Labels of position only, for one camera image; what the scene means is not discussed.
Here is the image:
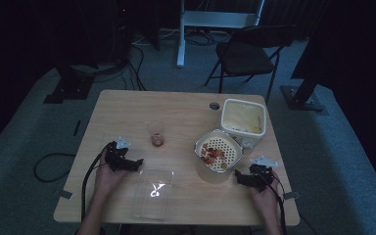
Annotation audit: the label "black floor cable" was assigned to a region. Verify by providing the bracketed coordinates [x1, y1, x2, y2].
[33, 152, 77, 184]

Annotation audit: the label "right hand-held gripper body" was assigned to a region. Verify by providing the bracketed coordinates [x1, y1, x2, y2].
[248, 155, 279, 193]

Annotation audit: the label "black marker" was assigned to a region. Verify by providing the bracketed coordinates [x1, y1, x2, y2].
[72, 119, 82, 137]

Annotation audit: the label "cream square plastic container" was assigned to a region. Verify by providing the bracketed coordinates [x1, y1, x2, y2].
[220, 98, 267, 149]

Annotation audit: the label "white basket with food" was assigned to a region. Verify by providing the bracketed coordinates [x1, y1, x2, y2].
[193, 128, 245, 184]

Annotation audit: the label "black stand base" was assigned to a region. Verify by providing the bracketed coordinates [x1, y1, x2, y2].
[280, 48, 329, 114]
[43, 63, 96, 105]

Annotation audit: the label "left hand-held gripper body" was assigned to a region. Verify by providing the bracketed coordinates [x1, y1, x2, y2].
[105, 135, 132, 173]

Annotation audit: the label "black cable bundle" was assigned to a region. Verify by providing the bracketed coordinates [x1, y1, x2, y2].
[91, 32, 151, 92]

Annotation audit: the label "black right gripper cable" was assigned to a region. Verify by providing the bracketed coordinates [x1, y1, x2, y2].
[264, 172, 289, 235]

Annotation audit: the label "grey tape piece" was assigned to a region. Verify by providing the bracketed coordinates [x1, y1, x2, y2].
[282, 191, 301, 201]
[54, 188, 73, 200]

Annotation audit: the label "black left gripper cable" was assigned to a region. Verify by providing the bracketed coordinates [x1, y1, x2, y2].
[80, 145, 110, 223]

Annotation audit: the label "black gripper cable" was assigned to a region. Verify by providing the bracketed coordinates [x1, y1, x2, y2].
[80, 145, 110, 223]
[264, 172, 289, 235]

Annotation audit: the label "person's left hand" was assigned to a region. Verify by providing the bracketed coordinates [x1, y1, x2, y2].
[93, 152, 129, 198]

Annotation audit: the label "white perforated strainer basket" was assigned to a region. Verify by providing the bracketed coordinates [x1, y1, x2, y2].
[197, 135, 243, 172]

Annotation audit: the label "white desk frame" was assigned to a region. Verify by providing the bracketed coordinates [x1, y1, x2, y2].
[176, 0, 266, 69]

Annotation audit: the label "person's right hand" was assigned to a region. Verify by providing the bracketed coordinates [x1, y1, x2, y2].
[248, 179, 281, 214]

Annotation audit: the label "clear plastic tray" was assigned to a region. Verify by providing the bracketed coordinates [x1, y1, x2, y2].
[130, 166, 175, 222]

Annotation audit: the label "red fruit pieces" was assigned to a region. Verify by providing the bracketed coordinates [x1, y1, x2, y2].
[200, 142, 229, 170]

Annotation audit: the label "light wooden table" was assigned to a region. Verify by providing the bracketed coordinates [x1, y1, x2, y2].
[53, 89, 301, 227]

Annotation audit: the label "black folding chair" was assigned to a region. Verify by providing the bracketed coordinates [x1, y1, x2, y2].
[204, 23, 298, 103]

